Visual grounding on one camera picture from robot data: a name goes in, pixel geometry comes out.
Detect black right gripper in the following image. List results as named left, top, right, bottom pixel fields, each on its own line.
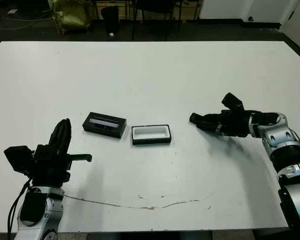
left=197, top=109, right=252, bottom=138

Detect white door panel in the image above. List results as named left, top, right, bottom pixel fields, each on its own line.
left=281, top=0, right=300, bottom=66

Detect black box lid purple stripe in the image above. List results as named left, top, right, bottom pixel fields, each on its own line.
left=82, top=111, right=128, bottom=139

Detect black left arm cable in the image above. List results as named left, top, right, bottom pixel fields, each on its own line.
left=7, top=178, right=32, bottom=240

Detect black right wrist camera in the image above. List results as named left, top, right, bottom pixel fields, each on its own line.
left=221, top=92, right=246, bottom=111

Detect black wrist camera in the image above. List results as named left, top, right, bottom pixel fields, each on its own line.
left=3, top=145, right=35, bottom=176
left=221, top=92, right=246, bottom=111

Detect thin light floor cable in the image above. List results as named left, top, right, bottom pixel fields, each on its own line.
left=0, top=16, right=53, bottom=30

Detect black metal chair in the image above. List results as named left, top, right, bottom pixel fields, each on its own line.
left=131, top=0, right=183, bottom=41

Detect black box base white lining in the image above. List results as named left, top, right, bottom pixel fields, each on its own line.
left=131, top=123, right=173, bottom=146

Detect black waste bin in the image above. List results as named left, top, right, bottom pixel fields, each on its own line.
left=100, top=6, right=120, bottom=35

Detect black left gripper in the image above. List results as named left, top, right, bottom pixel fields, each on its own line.
left=29, top=118, right=93, bottom=187

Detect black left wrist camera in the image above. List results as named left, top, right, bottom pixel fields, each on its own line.
left=3, top=145, right=35, bottom=176

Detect yellow-green sack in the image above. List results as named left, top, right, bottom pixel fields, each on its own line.
left=52, top=0, right=91, bottom=35

